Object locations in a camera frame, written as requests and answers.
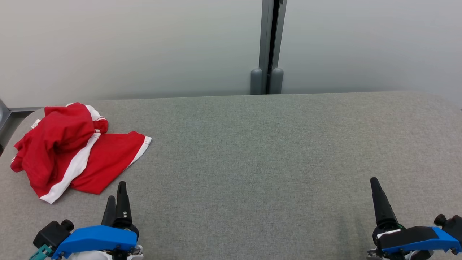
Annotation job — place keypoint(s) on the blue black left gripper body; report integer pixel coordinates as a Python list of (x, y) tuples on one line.
[(97, 238)]

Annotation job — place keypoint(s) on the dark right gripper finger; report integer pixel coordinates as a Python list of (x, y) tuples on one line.
[(382, 206)]

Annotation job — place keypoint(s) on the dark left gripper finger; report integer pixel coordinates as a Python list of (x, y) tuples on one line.
[(109, 213), (123, 206)]

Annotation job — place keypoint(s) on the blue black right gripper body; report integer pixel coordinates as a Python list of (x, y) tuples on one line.
[(415, 238)]

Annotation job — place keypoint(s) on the red shorts with white stripe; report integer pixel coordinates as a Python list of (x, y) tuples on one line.
[(108, 162)]

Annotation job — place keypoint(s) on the red basketball jersey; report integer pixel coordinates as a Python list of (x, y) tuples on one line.
[(54, 144)]

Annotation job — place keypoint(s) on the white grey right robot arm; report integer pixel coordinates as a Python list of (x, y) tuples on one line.
[(404, 255)]

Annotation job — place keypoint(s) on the grey cylinder bumper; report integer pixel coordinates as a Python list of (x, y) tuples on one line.
[(256, 81), (277, 81)]

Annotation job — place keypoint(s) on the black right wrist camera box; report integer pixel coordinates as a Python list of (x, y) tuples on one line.
[(451, 222)]

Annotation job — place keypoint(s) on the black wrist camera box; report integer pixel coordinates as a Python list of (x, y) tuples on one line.
[(451, 222), (54, 233)]

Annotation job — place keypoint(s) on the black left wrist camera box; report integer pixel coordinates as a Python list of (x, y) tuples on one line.
[(54, 233)]

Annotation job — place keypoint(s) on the grey partition post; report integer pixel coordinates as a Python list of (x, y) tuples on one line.
[(269, 36)]

